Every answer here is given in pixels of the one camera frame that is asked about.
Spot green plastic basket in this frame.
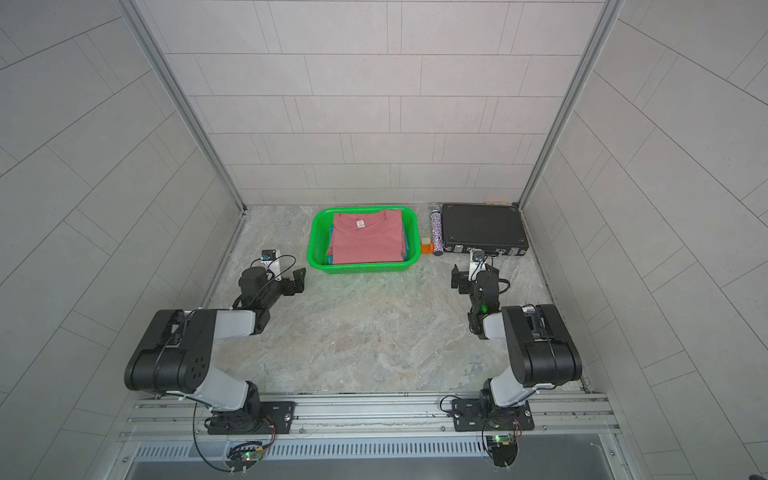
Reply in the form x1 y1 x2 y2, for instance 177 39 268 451
307 205 421 274

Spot pink t-shirt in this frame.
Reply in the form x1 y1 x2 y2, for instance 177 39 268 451
326 209 407 265

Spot blue t-shirt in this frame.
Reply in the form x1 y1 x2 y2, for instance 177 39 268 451
326 226 407 265

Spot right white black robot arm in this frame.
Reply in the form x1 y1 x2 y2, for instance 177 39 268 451
451 266 583 411

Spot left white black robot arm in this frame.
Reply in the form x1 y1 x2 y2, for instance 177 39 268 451
124 266 306 417

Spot black hard case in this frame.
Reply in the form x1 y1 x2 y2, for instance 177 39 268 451
441 203 529 256

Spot purple glitter tumbler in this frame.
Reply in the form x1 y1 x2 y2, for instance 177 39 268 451
430 204 444 256

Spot right green circuit board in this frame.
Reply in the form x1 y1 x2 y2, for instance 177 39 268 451
485 435 519 468

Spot green circuit board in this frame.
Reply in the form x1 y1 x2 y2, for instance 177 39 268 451
225 441 265 475
485 435 519 468

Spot left green circuit board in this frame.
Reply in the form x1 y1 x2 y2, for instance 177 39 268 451
225 441 265 475

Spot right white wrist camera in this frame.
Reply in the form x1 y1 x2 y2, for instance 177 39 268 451
468 249 487 281

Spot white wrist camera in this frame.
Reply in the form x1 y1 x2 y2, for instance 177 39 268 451
468 249 487 281
261 249 281 281

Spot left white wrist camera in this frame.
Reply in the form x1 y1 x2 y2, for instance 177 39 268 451
261 249 281 281

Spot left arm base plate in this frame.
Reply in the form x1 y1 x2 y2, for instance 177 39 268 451
204 401 296 435

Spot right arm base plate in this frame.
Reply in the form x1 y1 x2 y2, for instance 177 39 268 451
443 398 535 432

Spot aluminium mounting rail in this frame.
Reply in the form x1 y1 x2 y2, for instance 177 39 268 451
116 392 622 443

